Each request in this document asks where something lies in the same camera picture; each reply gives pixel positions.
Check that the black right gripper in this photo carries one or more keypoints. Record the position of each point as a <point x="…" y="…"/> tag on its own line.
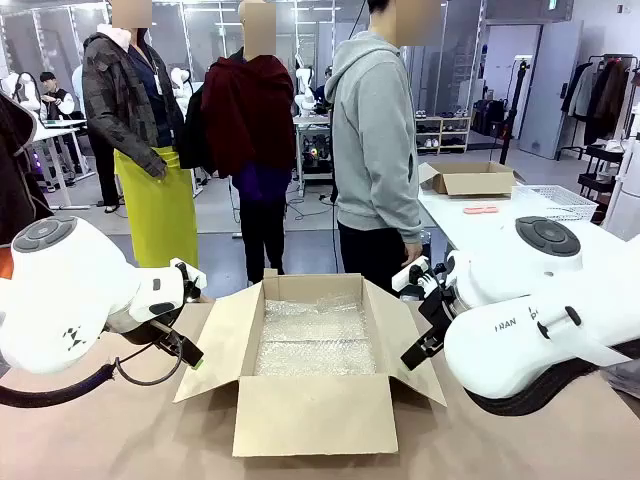
<point x="437" y="307"/>

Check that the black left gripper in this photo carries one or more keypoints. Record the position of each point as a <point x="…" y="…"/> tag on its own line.
<point x="147" y="331"/>

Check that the pink transparent glasses case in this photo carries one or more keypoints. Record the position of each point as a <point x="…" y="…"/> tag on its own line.
<point x="481" y="210"/>

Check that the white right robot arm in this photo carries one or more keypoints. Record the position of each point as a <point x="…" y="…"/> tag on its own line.
<point x="500" y="325"/>

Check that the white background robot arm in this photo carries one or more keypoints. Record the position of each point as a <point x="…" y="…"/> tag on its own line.
<point x="305" y="90"/>

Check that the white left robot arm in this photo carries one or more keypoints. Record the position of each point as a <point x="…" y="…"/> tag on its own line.
<point x="60" y="290"/>

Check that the grey hoodie person's hand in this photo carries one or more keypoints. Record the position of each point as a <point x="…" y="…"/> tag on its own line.
<point x="413" y="251"/>

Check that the brown jacket person's hand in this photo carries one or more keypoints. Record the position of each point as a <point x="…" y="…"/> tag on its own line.
<point x="159" y="170"/>

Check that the clear bubble wrap sheet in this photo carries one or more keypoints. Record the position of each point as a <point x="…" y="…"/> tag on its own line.
<point x="315" y="340"/>

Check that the large open cardboard box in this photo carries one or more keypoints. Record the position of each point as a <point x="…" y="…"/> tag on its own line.
<point x="310" y="415"/>

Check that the white side table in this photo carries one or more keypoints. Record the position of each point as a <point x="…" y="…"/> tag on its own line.
<point x="475" y="227"/>

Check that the small open cardboard box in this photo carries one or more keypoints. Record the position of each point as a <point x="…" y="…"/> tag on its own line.
<point x="475" y="182"/>

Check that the white plastic mesh basket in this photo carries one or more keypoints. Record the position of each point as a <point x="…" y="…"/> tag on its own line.
<point x="560" y="200"/>

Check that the wooden shoe rack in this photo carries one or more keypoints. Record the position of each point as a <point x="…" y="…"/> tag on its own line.
<point x="442" y="135"/>

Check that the person in grey hoodie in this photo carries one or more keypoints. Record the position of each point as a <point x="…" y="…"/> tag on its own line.
<point x="370" y="125"/>

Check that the person in maroon top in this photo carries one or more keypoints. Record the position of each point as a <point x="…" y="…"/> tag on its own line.
<point x="245" y="110"/>

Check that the dark jacket with grey trim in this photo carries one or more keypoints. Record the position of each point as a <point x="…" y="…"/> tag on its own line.
<point x="17" y="170"/>

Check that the black tripod stand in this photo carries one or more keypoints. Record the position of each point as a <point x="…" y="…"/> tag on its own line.
<point x="512" y="115"/>

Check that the black utility cart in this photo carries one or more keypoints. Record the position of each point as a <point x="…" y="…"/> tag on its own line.
<point x="600" y="172"/>

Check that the white background desk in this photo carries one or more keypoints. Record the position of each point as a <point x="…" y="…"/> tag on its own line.
<point x="55" y="135"/>

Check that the white cabinet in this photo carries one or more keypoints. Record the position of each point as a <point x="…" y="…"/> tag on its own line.
<point x="625" y="190"/>

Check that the person in brown jacket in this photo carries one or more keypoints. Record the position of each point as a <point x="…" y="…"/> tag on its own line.
<point x="125" y="100"/>

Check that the seated person in black vest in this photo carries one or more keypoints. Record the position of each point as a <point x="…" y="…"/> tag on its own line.
<point x="56" y="97"/>

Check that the grey door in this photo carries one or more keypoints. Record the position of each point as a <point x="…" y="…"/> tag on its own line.
<point x="550" y="90"/>

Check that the clothes rack with coats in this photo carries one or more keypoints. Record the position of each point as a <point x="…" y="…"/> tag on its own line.
<point x="602" y="95"/>

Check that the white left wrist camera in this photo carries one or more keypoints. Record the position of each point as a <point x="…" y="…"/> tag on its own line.
<point x="195" y="281"/>

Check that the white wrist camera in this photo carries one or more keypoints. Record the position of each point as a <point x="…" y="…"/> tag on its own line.
<point x="195" y="281"/>
<point x="407" y="275"/>

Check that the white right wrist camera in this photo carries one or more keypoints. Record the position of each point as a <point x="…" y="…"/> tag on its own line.
<point x="407" y="275"/>

